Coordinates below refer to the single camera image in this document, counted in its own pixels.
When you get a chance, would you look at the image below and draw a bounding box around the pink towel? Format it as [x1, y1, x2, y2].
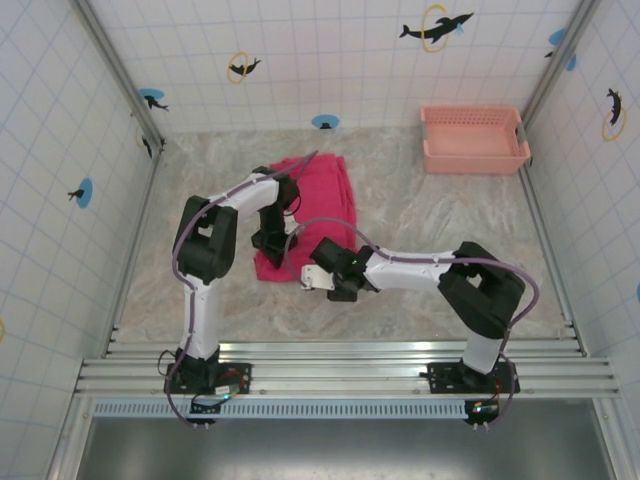
[253, 154, 359, 285]

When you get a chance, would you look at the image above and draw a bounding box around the pink perforated plastic basket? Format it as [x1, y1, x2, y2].
[419, 103, 532, 176]

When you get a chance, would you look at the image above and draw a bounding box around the blue oval dolphin sticker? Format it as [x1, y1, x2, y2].
[136, 87, 170, 113]

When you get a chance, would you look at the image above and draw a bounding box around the blue circle dolphin sticker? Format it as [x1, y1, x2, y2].
[66, 177, 95, 208]

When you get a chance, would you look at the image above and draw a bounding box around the blue patch sticker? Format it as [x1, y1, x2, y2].
[543, 27, 578, 72]

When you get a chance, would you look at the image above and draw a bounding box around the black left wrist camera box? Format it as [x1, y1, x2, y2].
[250, 228, 274, 255]

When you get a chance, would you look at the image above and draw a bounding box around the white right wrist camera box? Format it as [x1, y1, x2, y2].
[299, 264, 335, 292]

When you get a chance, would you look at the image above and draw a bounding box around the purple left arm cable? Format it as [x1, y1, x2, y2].
[158, 148, 320, 427]

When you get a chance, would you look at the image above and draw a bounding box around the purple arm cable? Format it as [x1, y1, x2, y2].
[158, 148, 320, 427]
[284, 218, 542, 426]

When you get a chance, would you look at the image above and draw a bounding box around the aluminium front rail frame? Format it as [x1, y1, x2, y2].
[73, 339, 622, 402]

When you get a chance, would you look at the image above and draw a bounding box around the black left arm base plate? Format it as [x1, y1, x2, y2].
[163, 358, 255, 397]

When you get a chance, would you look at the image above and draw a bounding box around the aluminium side rail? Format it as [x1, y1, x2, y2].
[102, 144, 169, 357]
[518, 162, 587, 357]

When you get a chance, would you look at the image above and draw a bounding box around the white slotted cable duct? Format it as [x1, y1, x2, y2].
[93, 399, 471, 420]

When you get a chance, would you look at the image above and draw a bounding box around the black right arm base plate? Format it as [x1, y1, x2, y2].
[426, 362, 521, 396]

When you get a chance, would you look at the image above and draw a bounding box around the small dolphin yellow ring sticker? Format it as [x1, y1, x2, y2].
[227, 50, 263, 84]

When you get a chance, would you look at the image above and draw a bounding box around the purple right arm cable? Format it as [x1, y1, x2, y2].
[284, 218, 542, 426]

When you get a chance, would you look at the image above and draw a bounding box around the aluminium frame post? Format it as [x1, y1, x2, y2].
[519, 0, 601, 129]
[73, 0, 168, 149]

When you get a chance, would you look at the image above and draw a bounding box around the large dolphins yellow ring sticker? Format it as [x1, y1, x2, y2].
[398, 3, 475, 54]

